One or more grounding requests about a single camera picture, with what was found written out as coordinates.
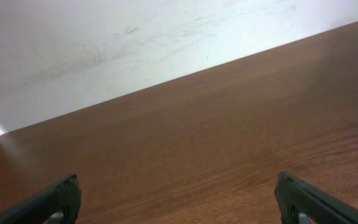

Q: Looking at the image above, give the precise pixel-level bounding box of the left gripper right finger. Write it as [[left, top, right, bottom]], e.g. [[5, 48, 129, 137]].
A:
[[275, 172, 358, 224]]

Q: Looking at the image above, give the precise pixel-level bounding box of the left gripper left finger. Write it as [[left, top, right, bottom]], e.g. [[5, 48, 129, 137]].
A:
[[0, 174, 81, 224]]

